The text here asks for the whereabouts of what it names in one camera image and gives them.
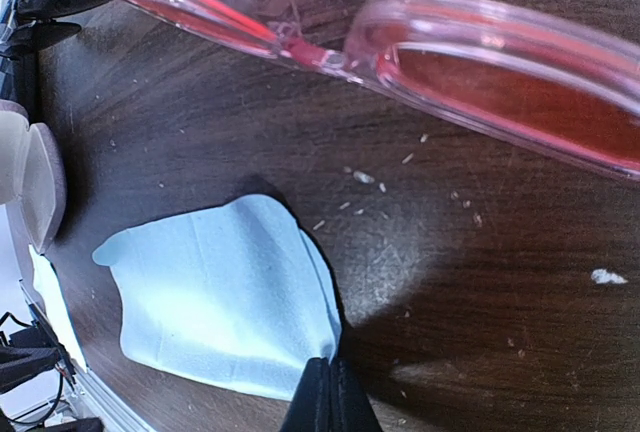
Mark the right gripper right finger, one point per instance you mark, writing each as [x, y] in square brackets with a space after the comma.
[350, 408]

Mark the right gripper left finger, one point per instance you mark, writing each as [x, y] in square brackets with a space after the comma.
[310, 409]

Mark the blue cleaning cloth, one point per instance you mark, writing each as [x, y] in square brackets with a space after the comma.
[46, 284]
[236, 296]

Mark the pink glasses case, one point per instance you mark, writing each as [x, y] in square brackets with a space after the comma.
[32, 174]

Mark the pink frame glasses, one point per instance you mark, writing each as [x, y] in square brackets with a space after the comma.
[537, 81]

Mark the front aluminium rail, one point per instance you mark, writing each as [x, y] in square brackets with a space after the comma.
[84, 393]

